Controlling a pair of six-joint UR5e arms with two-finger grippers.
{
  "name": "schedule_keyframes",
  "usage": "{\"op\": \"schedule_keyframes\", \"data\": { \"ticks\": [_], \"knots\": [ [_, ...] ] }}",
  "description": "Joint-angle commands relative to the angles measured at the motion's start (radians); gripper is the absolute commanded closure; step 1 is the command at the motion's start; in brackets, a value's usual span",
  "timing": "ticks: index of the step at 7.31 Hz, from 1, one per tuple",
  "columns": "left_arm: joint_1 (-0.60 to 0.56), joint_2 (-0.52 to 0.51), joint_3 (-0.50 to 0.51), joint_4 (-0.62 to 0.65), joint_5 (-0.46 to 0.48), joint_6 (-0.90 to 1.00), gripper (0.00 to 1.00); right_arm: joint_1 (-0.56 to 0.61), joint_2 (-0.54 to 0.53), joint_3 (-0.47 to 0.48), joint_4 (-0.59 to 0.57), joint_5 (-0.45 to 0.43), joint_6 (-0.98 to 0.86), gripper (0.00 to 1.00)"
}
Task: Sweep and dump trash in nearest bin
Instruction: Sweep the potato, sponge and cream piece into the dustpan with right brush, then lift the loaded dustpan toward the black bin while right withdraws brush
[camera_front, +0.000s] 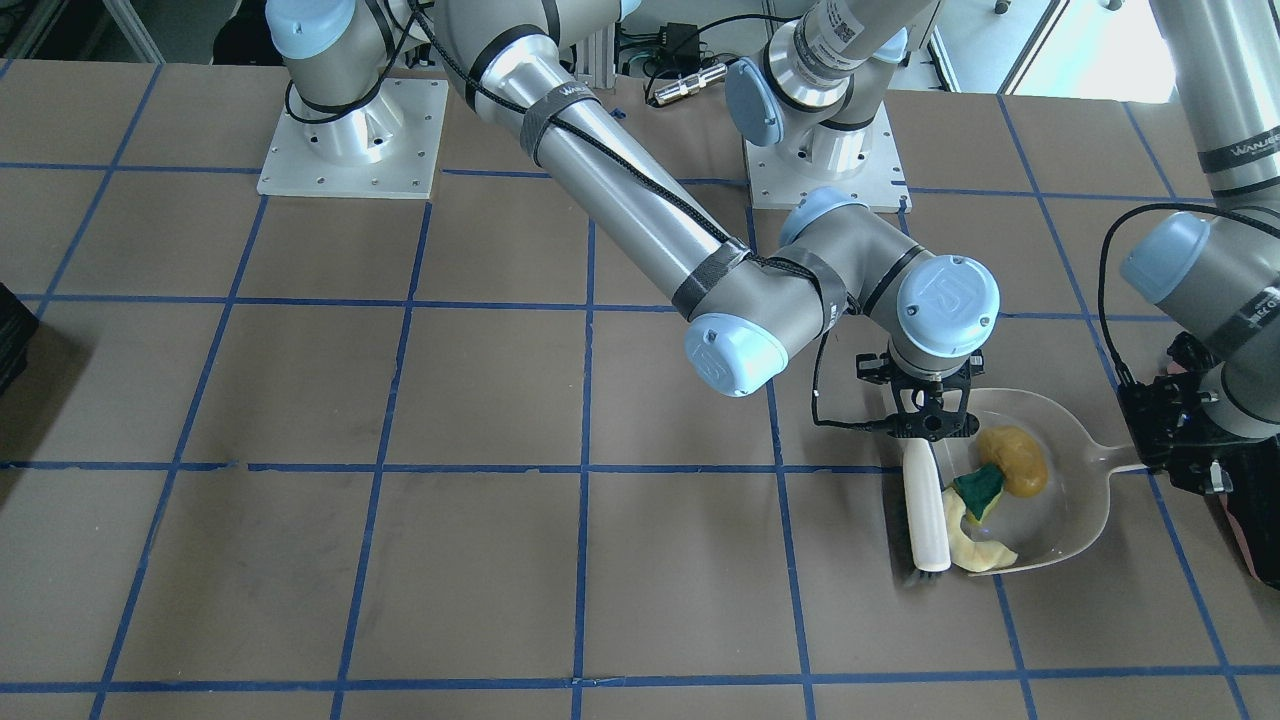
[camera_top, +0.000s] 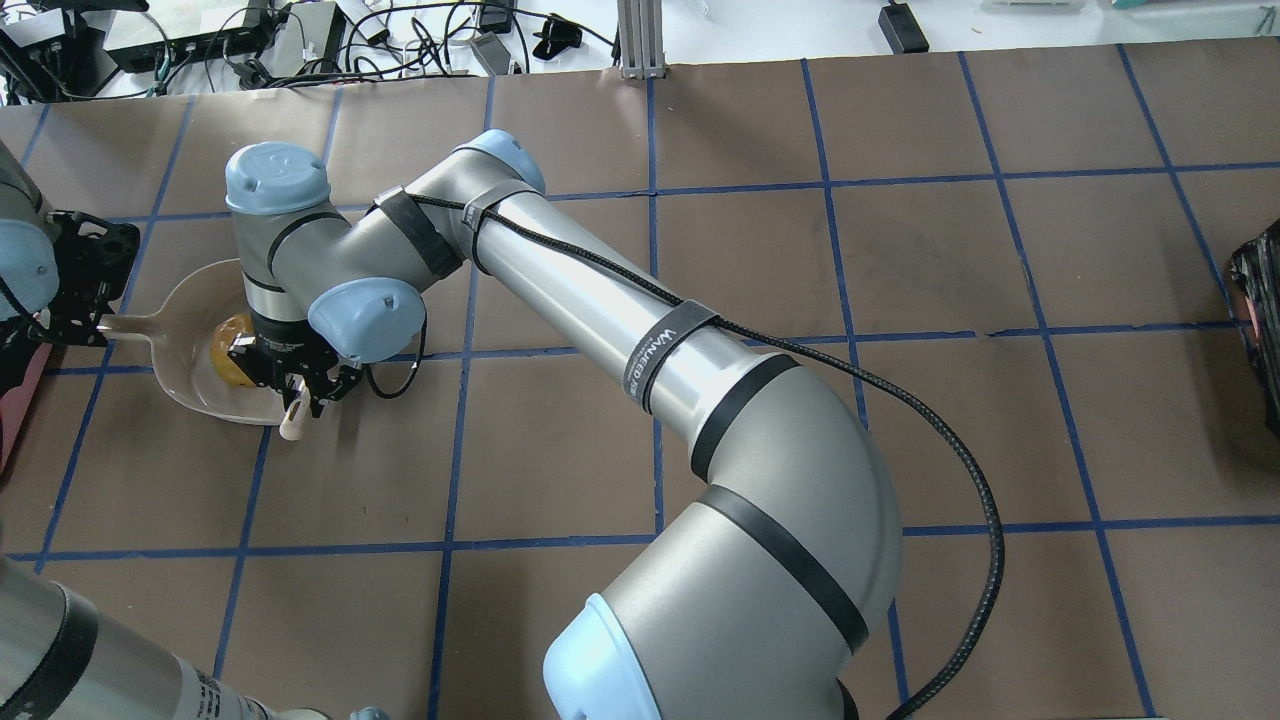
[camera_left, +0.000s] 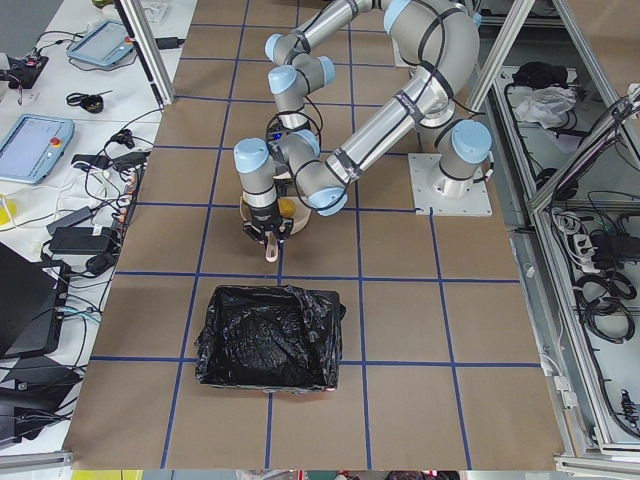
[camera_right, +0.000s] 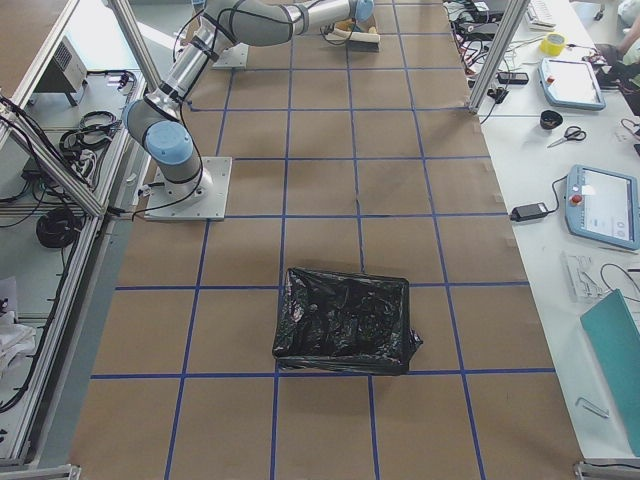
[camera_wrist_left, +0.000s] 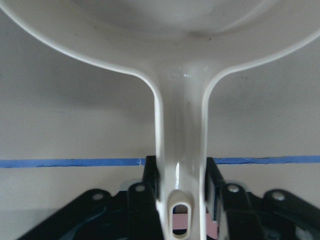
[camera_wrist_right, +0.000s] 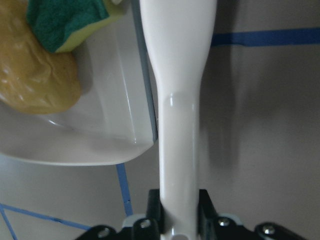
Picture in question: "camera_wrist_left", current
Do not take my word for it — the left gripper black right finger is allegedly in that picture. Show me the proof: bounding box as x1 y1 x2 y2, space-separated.
205 157 263 240

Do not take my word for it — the beige plastic dustpan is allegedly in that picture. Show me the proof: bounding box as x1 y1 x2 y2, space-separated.
0 0 320 240

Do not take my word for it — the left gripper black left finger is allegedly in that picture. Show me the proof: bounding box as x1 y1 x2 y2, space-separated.
127 155 164 240

